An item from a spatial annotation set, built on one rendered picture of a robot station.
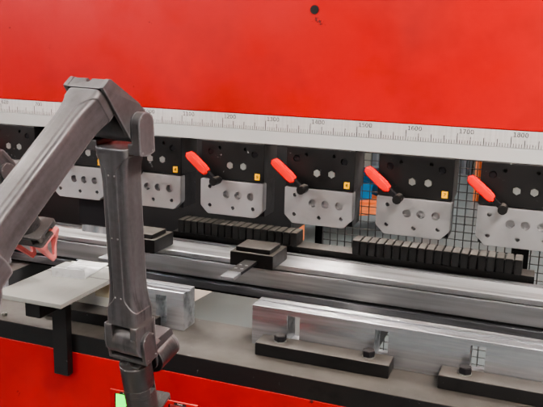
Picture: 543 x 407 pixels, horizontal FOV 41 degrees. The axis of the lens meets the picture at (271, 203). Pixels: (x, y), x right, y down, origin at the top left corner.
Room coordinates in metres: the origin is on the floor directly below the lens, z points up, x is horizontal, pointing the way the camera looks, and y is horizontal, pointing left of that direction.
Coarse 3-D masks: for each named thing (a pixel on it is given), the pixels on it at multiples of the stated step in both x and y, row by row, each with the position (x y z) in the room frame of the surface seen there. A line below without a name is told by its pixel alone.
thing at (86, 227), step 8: (80, 200) 1.75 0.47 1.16; (88, 200) 1.74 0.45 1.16; (96, 200) 1.73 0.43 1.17; (80, 208) 1.75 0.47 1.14; (88, 208) 1.74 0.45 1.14; (96, 208) 1.73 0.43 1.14; (80, 216) 1.75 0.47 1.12; (88, 216) 1.74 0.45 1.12; (96, 216) 1.73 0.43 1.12; (104, 216) 1.72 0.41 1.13; (88, 224) 1.74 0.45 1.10; (96, 224) 1.73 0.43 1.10; (104, 224) 1.72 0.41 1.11; (96, 232) 1.74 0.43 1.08; (104, 232) 1.73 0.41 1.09
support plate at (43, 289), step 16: (48, 272) 1.66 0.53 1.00; (96, 272) 1.67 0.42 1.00; (16, 288) 1.54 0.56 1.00; (32, 288) 1.54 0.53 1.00; (48, 288) 1.55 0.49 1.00; (64, 288) 1.55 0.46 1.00; (80, 288) 1.55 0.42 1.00; (96, 288) 1.57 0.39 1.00; (48, 304) 1.46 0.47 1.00; (64, 304) 1.46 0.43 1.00
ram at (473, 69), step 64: (0, 0) 1.78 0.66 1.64; (64, 0) 1.72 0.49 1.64; (128, 0) 1.66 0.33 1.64; (192, 0) 1.61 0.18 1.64; (256, 0) 1.55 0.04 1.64; (320, 0) 1.51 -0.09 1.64; (384, 0) 1.46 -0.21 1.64; (448, 0) 1.42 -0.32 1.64; (512, 0) 1.38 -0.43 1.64; (0, 64) 1.79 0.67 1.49; (64, 64) 1.72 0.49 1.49; (128, 64) 1.66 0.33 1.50; (192, 64) 1.61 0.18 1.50; (256, 64) 1.55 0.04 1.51; (320, 64) 1.50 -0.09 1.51; (384, 64) 1.46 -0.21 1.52; (448, 64) 1.41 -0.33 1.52; (512, 64) 1.37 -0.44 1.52; (192, 128) 1.61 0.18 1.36; (512, 128) 1.37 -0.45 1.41
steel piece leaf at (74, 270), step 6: (72, 264) 1.73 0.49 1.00; (54, 270) 1.64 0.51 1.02; (60, 270) 1.63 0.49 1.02; (66, 270) 1.63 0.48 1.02; (72, 270) 1.62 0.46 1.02; (78, 270) 1.62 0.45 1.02; (84, 270) 1.68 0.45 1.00; (90, 270) 1.68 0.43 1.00; (96, 270) 1.68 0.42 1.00; (60, 276) 1.63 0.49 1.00; (66, 276) 1.63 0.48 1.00; (72, 276) 1.62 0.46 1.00; (78, 276) 1.62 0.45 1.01; (84, 276) 1.62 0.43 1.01
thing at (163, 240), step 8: (144, 232) 1.94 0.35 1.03; (152, 232) 1.94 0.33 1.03; (160, 232) 1.95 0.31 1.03; (168, 232) 1.99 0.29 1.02; (152, 240) 1.90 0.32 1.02; (160, 240) 1.93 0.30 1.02; (168, 240) 1.97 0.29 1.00; (152, 248) 1.90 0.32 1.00; (160, 248) 1.93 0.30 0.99; (104, 256) 1.79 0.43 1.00
